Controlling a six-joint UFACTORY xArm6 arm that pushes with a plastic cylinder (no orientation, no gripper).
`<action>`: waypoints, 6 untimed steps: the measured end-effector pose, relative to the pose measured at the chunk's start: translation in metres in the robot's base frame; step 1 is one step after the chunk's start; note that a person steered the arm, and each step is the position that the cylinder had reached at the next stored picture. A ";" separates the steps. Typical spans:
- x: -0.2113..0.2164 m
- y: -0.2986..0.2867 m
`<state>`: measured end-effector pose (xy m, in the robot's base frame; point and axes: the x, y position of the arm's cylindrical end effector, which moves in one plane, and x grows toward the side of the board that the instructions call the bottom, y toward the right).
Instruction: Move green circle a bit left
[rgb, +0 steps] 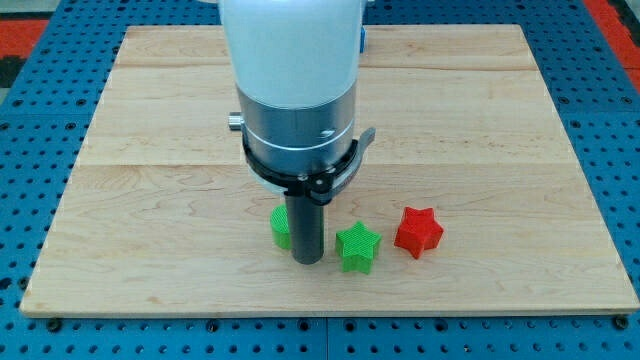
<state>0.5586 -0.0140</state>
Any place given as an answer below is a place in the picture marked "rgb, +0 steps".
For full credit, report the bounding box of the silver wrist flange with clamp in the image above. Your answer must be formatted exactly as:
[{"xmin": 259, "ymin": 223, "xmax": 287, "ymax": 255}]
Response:
[{"xmin": 238, "ymin": 86, "xmax": 376, "ymax": 206}]

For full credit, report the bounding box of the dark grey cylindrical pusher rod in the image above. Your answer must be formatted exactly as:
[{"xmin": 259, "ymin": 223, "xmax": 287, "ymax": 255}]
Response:
[{"xmin": 285, "ymin": 196, "xmax": 324, "ymax": 265}]

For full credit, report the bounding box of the green circle block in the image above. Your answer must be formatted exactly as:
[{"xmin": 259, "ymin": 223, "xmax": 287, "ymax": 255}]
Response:
[{"xmin": 270, "ymin": 204, "xmax": 291, "ymax": 250}]

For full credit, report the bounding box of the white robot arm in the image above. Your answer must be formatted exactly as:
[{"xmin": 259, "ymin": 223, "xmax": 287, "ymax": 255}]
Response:
[{"xmin": 218, "ymin": 0, "xmax": 375, "ymax": 264}]

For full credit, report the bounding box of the green star block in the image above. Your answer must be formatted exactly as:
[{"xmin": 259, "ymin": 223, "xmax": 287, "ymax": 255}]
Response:
[{"xmin": 335, "ymin": 221, "xmax": 382, "ymax": 274}]

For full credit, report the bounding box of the red star block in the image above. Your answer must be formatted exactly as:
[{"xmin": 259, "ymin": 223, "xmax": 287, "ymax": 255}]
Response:
[{"xmin": 394, "ymin": 206, "xmax": 444, "ymax": 259}]

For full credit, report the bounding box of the wooden board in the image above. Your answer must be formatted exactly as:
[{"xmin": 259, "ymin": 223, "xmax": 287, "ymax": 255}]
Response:
[{"xmin": 20, "ymin": 25, "xmax": 639, "ymax": 318}]

